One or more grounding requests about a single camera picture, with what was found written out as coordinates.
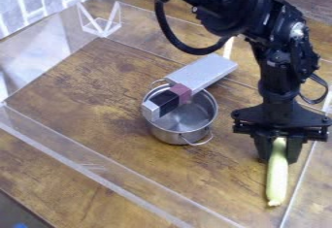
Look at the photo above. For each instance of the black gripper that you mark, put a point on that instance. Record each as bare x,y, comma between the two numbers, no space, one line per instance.
280,117

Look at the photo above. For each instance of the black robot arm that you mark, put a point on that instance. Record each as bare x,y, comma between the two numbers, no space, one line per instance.
275,29

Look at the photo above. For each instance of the silver metal pot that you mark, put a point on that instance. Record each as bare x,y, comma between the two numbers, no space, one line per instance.
187,126

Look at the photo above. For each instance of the clear acrylic enclosure wall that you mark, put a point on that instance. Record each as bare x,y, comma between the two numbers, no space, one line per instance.
78,115

